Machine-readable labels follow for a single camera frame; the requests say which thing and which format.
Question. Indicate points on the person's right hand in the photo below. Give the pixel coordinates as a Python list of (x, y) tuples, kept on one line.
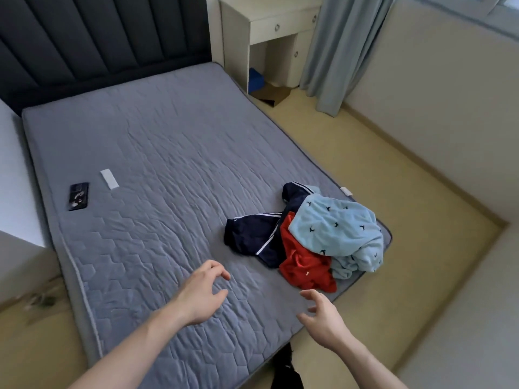
[(326, 326)]

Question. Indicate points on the person's left hand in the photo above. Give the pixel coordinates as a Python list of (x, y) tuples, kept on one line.
[(196, 297)]

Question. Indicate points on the person's left thumb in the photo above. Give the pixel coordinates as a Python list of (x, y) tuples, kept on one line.
[(219, 296)]

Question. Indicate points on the person's right thumb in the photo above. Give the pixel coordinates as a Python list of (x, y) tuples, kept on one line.
[(304, 318)]

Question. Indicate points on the person's right forearm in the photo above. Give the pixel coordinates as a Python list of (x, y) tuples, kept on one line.
[(365, 366)]

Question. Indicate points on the person's left forearm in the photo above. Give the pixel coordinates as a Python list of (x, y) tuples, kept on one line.
[(133, 352)]

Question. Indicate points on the red garment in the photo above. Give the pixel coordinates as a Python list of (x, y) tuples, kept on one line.
[(302, 265)]

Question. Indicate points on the black clothing item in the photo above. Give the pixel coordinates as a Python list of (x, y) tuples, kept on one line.
[(286, 370)]

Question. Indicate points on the navy jacket with white stripes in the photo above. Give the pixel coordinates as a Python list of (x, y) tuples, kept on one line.
[(255, 236)]

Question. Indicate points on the light blue patterned garment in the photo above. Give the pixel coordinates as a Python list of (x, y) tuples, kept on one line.
[(338, 234)]

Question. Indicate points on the white mattress tag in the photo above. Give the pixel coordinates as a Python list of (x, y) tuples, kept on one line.
[(346, 191)]

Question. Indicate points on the gray quilted mattress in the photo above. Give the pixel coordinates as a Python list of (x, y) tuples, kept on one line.
[(170, 157)]

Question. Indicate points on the black smartphone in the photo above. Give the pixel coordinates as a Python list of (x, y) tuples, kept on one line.
[(78, 196)]

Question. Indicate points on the brown scraps clump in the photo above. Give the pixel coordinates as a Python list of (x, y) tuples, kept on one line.
[(40, 301)]

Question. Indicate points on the brown cardboard piece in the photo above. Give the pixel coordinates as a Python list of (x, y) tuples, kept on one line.
[(272, 95)]

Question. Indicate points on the blue bag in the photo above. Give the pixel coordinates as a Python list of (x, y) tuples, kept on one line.
[(255, 80)]

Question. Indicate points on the gray-blue curtain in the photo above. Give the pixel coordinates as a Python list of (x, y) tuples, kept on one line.
[(340, 52)]

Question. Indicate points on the white desk with drawers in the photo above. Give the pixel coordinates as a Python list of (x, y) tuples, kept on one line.
[(263, 24)]

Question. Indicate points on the dark padded headboard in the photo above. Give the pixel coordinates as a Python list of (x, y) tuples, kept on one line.
[(89, 40)]

